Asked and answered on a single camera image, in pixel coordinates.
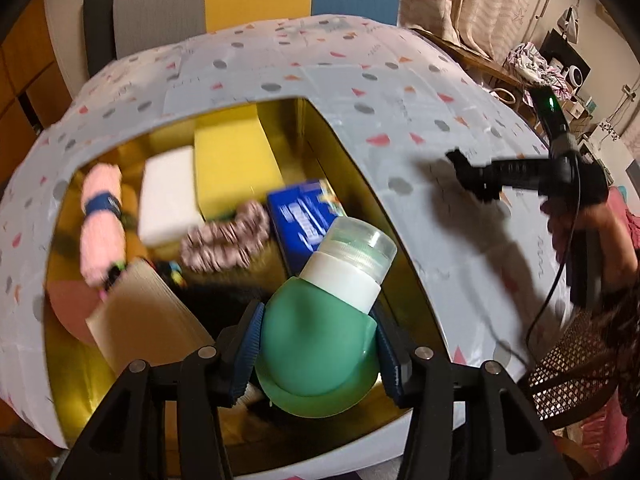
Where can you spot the brown round pad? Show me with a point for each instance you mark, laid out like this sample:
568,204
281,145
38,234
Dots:
67,305

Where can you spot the pile of patterned clothes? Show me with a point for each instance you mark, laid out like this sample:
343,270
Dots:
530,65

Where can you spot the green squeeze bottle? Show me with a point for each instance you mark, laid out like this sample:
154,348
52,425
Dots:
315,350

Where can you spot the gold tin box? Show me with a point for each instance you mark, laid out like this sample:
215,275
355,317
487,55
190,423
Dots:
330,160

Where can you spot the white sponge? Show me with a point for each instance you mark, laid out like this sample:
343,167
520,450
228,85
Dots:
167,195

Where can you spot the pink patterned curtain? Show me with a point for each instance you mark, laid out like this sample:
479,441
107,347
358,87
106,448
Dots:
475,0

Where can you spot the wooden bench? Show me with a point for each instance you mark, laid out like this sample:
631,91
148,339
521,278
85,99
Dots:
475,65

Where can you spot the person's right hand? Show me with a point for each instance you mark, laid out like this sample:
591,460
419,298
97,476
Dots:
590,217

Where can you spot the wicker chair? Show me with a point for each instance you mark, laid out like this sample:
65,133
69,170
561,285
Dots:
570,360

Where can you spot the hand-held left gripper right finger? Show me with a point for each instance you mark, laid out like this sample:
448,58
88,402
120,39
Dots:
390,370

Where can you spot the beige cloth pad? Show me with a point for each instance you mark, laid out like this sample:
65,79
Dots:
145,320

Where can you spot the patterned white tablecloth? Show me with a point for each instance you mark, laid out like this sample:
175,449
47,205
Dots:
390,100

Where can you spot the yellow sponge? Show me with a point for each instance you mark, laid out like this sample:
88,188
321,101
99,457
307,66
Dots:
235,170

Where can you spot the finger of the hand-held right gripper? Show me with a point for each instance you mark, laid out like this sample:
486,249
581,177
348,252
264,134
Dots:
487,190
470,167

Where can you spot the blue cardboard box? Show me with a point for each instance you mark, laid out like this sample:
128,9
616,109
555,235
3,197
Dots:
300,220

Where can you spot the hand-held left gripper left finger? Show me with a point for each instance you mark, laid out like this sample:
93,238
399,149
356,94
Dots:
247,355

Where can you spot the black padded post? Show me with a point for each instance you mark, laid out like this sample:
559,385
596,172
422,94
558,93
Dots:
100,25

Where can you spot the pink towel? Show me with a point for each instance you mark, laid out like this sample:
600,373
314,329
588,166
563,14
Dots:
102,240

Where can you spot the wooden cabinet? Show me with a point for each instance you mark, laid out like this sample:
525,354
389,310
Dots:
25,85

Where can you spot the white round device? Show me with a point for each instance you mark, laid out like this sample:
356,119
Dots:
575,79

